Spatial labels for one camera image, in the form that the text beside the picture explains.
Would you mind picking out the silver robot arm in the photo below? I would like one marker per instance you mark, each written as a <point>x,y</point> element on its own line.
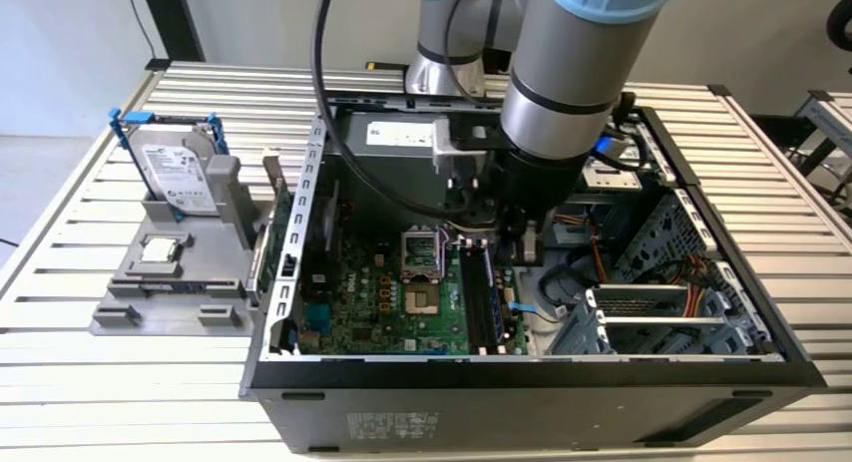
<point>573,58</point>

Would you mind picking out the black open PC case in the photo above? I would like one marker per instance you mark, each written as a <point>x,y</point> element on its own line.
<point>466,407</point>

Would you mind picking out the hard disk with blue carrier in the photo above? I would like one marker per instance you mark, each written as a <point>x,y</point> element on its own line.
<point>170,172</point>

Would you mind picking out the green graphics card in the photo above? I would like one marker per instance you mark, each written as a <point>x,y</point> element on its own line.
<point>283,207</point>

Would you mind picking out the aluminium frame table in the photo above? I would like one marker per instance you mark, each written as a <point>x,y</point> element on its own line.
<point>822,108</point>

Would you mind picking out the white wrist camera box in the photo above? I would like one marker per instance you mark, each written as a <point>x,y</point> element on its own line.
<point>441,142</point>

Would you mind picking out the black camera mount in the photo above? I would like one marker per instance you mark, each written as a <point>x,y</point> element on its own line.
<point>479,135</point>

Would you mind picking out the CPU socket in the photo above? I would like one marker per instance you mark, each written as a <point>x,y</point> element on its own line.
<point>423,298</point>

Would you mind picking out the silver disk bay cage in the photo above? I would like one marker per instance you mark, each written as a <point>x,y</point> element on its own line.
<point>659,320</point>

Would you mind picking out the black upright post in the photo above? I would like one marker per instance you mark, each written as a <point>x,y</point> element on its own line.
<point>181,23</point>

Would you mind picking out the silver CPU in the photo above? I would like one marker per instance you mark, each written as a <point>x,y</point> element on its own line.
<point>158,251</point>

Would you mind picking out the tall metal drive bay cage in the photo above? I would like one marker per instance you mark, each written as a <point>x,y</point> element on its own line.
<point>615,180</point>

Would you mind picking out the grey parts rack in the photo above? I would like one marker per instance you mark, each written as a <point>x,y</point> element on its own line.
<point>207,267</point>

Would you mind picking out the black RAM slot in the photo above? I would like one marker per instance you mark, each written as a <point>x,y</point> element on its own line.
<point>501,348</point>
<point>477,297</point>
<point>469,297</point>
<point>486,297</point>

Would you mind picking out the grey power supply unit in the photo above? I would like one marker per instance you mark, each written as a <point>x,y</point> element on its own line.
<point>393,192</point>

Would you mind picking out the green motherboard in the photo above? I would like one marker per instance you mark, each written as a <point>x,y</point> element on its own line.
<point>373,327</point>

